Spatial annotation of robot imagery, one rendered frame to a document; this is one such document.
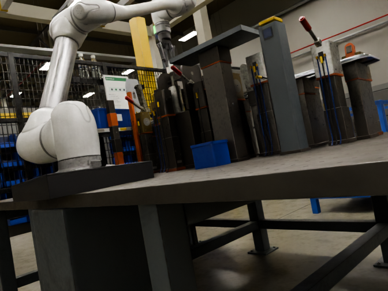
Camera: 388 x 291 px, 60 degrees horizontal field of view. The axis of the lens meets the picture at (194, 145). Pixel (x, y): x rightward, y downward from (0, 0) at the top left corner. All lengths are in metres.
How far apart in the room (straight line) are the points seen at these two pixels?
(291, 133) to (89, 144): 0.70
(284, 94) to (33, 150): 0.95
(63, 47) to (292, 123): 1.05
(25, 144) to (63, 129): 0.23
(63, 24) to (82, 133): 0.63
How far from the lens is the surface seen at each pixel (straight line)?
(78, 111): 1.28
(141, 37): 2.96
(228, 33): 1.26
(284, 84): 1.16
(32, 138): 1.41
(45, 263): 1.37
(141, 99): 1.95
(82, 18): 1.63
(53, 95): 1.52
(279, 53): 1.17
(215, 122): 1.31
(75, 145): 1.25
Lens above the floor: 0.74
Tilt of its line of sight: 2 degrees up
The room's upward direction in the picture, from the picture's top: 10 degrees counter-clockwise
